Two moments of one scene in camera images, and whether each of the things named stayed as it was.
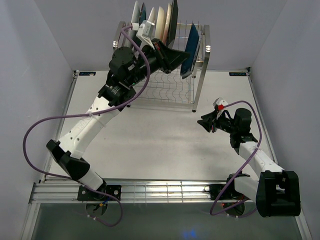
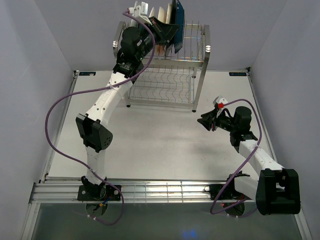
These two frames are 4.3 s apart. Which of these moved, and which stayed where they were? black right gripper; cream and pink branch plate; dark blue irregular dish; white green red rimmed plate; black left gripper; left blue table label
Moved: black left gripper; dark blue irregular dish
Stayed: left blue table label; cream and pink branch plate; black right gripper; white green red rimmed plate
